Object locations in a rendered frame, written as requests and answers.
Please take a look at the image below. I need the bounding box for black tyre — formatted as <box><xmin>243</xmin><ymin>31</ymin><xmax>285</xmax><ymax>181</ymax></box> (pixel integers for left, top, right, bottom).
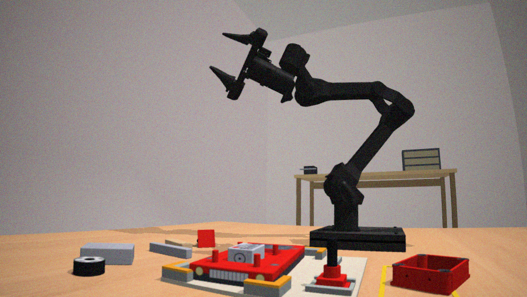
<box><xmin>73</xmin><ymin>256</ymin><xmax>106</xmax><ymax>277</ymax></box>

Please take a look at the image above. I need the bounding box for red rectangular shell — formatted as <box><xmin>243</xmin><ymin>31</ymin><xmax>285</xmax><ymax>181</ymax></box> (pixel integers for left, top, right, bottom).
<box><xmin>390</xmin><ymin>254</ymin><xmax>470</xmax><ymax>296</ymax></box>

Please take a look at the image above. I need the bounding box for tan flat bar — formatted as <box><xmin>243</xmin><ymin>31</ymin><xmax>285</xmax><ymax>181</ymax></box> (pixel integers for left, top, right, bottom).
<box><xmin>165</xmin><ymin>239</ymin><xmax>192</xmax><ymax>249</ymax></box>

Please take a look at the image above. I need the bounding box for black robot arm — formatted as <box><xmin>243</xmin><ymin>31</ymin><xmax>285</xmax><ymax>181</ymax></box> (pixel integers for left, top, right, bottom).
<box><xmin>268</xmin><ymin>43</ymin><xmax>415</xmax><ymax>232</ymax></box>

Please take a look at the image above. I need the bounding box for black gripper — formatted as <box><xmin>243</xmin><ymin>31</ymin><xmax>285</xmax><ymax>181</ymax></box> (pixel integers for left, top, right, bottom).
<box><xmin>209</xmin><ymin>28</ymin><xmax>277</xmax><ymax>101</ymax></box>

